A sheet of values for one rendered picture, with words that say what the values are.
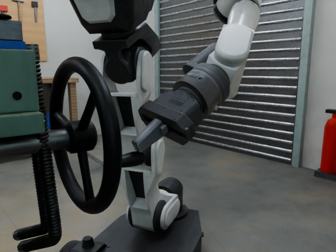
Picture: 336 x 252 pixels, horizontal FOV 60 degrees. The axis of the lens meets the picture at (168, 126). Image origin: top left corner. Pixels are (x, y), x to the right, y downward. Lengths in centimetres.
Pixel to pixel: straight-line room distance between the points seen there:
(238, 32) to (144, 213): 92
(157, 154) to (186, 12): 298
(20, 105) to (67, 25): 375
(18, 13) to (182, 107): 358
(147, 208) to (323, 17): 236
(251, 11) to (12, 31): 50
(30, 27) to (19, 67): 354
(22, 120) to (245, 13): 52
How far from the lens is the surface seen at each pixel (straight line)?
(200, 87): 52
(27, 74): 47
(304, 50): 300
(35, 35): 401
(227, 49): 58
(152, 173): 116
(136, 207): 131
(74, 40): 422
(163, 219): 133
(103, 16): 95
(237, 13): 73
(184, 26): 392
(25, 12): 402
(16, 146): 52
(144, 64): 102
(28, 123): 46
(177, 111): 49
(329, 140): 286
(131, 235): 147
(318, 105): 303
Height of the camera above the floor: 93
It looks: 11 degrees down
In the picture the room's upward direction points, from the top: straight up
